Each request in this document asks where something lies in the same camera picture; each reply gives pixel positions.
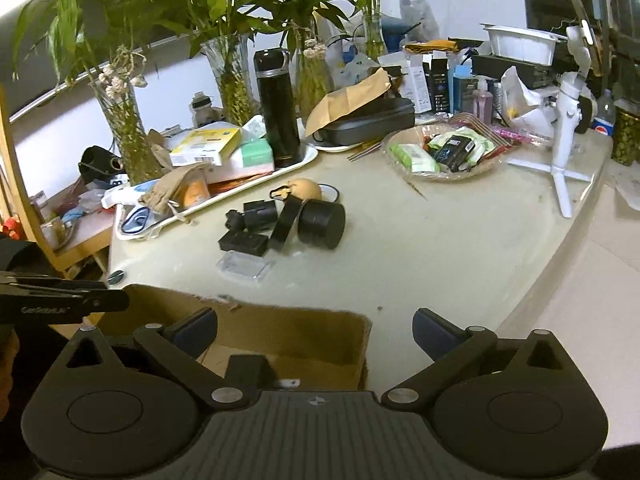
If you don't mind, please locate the green tissue pack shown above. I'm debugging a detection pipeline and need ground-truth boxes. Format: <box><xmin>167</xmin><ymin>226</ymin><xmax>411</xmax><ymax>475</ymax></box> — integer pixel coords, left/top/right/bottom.
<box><xmin>232</xmin><ymin>140</ymin><xmax>276</xmax><ymax>176</ymax></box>

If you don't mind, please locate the small glass bottle with bamboo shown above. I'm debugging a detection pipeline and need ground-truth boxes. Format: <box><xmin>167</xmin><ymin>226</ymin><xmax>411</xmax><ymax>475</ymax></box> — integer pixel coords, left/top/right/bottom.
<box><xmin>345</xmin><ymin>0</ymin><xmax>407</xmax><ymax>61</ymax></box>

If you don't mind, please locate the white paper sheet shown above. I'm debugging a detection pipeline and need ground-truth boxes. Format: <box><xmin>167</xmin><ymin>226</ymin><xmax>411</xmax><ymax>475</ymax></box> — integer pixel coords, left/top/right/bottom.
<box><xmin>607</xmin><ymin>160</ymin><xmax>640</xmax><ymax>197</ymax></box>

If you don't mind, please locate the white gimbal tripod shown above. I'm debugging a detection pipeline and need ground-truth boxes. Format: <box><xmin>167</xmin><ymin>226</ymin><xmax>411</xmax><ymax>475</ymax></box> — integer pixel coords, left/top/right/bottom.
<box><xmin>507</xmin><ymin>25</ymin><xmax>597</xmax><ymax>219</ymax></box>

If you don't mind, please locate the brown cardboard box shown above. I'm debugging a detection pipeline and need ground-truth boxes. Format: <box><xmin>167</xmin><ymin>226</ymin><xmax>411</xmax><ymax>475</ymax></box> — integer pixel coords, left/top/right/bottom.
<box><xmin>100</xmin><ymin>284</ymin><xmax>373</xmax><ymax>393</ymax></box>

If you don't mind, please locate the orange packet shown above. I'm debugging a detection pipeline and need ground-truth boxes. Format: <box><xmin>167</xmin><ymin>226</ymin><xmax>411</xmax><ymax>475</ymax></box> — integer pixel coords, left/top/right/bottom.
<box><xmin>177</xmin><ymin>180</ymin><xmax>211</xmax><ymax>211</ymax></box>

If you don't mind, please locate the white plastic bowl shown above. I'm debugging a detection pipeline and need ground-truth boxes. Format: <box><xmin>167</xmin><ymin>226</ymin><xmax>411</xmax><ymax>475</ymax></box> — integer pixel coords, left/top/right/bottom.
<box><xmin>481</xmin><ymin>23</ymin><xmax>569</xmax><ymax>66</ymax></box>

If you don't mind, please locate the dark patterned jar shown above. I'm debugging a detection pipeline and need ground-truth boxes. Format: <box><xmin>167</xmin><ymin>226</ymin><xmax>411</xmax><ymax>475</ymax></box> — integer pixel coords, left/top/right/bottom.
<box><xmin>612</xmin><ymin>105</ymin><xmax>640</xmax><ymax>166</ymax></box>

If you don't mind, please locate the blue label soda bottle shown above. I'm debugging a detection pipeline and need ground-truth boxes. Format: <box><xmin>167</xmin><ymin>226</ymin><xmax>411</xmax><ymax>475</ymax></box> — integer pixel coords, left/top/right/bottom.
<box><xmin>592</xmin><ymin>89</ymin><xmax>616</xmax><ymax>137</ymax></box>

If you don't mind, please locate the white and green wipes pack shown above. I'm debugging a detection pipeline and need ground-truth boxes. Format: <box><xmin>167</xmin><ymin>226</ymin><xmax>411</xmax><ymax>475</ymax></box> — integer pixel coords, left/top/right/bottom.
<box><xmin>430</xmin><ymin>127</ymin><xmax>496</xmax><ymax>162</ymax></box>

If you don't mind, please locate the clear plastic case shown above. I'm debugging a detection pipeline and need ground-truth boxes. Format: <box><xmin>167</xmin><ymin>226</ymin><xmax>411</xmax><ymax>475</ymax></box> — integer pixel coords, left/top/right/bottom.
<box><xmin>216</xmin><ymin>251</ymin><xmax>271</xmax><ymax>282</ymax></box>

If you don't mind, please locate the yellow cloth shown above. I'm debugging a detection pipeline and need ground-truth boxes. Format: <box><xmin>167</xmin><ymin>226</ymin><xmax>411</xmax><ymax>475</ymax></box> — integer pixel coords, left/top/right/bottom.
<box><xmin>405</xmin><ymin>40</ymin><xmax>461</xmax><ymax>54</ymax></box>

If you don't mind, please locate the tall black carton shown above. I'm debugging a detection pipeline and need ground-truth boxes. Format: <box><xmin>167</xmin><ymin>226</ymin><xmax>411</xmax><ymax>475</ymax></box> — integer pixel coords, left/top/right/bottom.
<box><xmin>430</xmin><ymin>57</ymin><xmax>450</xmax><ymax>114</ymax></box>

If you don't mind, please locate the white plastic bag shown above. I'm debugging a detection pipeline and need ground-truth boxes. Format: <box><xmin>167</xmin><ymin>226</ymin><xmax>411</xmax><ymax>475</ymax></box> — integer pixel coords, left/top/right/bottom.
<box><xmin>500</xmin><ymin>66</ymin><xmax>557</xmax><ymax>134</ymax></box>

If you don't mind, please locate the white plate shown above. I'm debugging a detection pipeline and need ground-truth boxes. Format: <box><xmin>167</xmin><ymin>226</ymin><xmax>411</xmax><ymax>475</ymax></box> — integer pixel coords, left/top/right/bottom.
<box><xmin>305</xmin><ymin>132</ymin><xmax>386</xmax><ymax>154</ymax></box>

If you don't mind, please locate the pink striped wrapper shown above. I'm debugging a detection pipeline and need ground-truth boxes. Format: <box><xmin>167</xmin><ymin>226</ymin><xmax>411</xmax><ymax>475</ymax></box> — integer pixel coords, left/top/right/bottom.
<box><xmin>490</xmin><ymin>127</ymin><xmax>552</xmax><ymax>144</ymax></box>

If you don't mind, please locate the glass vase with bamboo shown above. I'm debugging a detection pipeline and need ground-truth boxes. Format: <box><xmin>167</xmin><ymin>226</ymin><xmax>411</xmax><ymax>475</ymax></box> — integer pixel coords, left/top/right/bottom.
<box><xmin>250</xmin><ymin>0</ymin><xmax>351</xmax><ymax>122</ymax></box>
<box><xmin>7</xmin><ymin>0</ymin><xmax>166</xmax><ymax>187</ymax></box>
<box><xmin>150</xmin><ymin>0</ymin><xmax>281</xmax><ymax>127</ymax></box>

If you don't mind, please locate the tall white carton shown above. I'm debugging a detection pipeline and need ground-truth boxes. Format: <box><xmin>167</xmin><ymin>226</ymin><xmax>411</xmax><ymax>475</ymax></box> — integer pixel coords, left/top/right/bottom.
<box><xmin>402</xmin><ymin>55</ymin><xmax>432</xmax><ymax>114</ymax></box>

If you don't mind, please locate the red flat packet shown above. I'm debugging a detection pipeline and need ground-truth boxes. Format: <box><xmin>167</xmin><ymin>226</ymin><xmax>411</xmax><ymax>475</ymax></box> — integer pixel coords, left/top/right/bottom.
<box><xmin>207</xmin><ymin>172</ymin><xmax>274</xmax><ymax>196</ymax></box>

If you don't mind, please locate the tan drawstring pouch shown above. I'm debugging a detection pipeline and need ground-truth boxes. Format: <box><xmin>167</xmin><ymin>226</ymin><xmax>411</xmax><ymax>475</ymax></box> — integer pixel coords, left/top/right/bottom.
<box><xmin>137</xmin><ymin>162</ymin><xmax>213</xmax><ymax>219</ymax></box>

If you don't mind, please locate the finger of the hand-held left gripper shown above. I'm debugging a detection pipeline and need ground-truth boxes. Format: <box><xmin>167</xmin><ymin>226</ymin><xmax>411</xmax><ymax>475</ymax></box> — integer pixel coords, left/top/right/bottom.
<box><xmin>0</xmin><ymin>271</ymin><xmax>131</xmax><ymax>317</ymax></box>

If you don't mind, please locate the large black cylinder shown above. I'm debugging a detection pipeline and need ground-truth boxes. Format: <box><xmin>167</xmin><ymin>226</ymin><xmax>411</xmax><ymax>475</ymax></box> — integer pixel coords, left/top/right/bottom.
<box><xmin>298</xmin><ymin>199</ymin><xmax>347</xmax><ymax>251</ymax></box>

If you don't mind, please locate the pink pump bottle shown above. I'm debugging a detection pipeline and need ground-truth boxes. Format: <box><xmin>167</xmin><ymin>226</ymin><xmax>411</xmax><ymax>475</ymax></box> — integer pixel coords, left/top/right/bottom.
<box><xmin>472</xmin><ymin>77</ymin><xmax>494</xmax><ymax>121</ymax></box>

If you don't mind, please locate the yellow cardboard box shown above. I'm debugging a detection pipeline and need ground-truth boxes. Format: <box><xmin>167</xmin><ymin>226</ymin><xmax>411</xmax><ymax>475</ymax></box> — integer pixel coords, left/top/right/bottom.
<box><xmin>169</xmin><ymin>127</ymin><xmax>241</xmax><ymax>167</ymax></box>

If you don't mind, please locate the tan gourd keychain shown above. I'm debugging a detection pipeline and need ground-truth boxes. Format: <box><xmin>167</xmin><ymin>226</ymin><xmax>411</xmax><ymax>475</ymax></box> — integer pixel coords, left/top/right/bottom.
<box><xmin>270</xmin><ymin>178</ymin><xmax>323</xmax><ymax>204</ymax></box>

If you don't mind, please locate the round woven basket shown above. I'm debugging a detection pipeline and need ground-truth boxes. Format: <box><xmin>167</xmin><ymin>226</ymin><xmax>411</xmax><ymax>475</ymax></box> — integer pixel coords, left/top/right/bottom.
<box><xmin>382</xmin><ymin>125</ymin><xmax>508</xmax><ymax>182</ymax></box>

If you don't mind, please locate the grey hard case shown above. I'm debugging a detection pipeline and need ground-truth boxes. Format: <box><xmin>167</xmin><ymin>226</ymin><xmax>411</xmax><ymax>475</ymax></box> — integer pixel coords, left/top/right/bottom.
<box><xmin>315</xmin><ymin>97</ymin><xmax>416</xmax><ymax>144</ymax></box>

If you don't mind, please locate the black flat electronics box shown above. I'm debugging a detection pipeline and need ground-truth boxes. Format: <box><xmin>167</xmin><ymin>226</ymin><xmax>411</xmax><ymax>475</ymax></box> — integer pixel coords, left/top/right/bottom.
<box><xmin>470</xmin><ymin>55</ymin><xmax>557</xmax><ymax>87</ymax></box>

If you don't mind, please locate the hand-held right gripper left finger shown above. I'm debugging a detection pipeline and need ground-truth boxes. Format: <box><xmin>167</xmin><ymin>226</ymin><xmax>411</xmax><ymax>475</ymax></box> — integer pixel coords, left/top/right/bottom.
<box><xmin>60</xmin><ymin>307</ymin><xmax>251</xmax><ymax>415</ymax></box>

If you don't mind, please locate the blue carton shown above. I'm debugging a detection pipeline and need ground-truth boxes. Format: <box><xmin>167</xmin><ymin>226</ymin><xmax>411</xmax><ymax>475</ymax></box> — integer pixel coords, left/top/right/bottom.
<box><xmin>447</xmin><ymin>65</ymin><xmax>479</xmax><ymax>114</ymax></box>

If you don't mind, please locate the white tray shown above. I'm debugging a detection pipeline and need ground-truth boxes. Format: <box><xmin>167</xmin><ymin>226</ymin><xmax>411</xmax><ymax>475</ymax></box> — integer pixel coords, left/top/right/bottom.
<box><xmin>112</xmin><ymin>142</ymin><xmax>321</xmax><ymax>242</ymax></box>

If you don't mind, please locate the black cylindrical adapter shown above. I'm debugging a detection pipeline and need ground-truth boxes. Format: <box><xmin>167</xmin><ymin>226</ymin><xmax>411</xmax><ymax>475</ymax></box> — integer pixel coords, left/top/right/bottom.
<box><xmin>226</xmin><ymin>200</ymin><xmax>279</xmax><ymax>233</ymax></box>

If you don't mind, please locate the pair of chopsticks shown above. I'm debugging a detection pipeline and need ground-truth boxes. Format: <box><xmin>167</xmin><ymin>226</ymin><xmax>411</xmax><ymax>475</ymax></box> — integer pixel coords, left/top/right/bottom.
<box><xmin>348</xmin><ymin>142</ymin><xmax>384</xmax><ymax>162</ymax></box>

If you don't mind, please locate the brown paper envelope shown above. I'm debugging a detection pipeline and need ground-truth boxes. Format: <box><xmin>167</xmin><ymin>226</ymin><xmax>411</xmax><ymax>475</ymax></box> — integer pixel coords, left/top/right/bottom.
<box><xmin>305</xmin><ymin>67</ymin><xmax>391</xmax><ymax>136</ymax></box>

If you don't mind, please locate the white bag with blue print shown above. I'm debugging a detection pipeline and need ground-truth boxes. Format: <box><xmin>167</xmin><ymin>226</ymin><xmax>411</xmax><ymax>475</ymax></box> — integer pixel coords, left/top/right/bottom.
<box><xmin>327</xmin><ymin>35</ymin><xmax>382</xmax><ymax>92</ymax></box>

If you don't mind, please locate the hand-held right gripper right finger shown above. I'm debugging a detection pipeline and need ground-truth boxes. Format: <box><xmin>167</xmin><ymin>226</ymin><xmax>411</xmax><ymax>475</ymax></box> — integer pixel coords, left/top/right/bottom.
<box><xmin>381</xmin><ymin>307</ymin><xmax>576</xmax><ymax>415</ymax></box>

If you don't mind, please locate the black rectangular block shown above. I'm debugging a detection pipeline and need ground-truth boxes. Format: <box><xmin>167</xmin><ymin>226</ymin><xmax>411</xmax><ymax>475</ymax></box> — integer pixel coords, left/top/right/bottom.
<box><xmin>218</xmin><ymin>230</ymin><xmax>268</xmax><ymax>257</ymax></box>

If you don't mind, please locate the black printed box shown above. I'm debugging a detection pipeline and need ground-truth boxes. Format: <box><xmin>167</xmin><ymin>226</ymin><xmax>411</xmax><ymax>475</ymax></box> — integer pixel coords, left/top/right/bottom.
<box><xmin>432</xmin><ymin>135</ymin><xmax>476</xmax><ymax>172</ymax></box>

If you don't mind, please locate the black thermos bottle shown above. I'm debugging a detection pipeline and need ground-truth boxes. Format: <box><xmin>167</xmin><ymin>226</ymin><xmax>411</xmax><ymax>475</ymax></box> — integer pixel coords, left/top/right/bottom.
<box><xmin>253</xmin><ymin>50</ymin><xmax>301</xmax><ymax>168</ymax></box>

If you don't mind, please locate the multicolour ribbon cable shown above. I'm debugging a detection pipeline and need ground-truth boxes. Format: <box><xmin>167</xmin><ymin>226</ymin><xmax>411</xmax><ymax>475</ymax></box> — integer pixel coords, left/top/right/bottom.
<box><xmin>450</xmin><ymin>112</ymin><xmax>501</xmax><ymax>134</ymax></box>

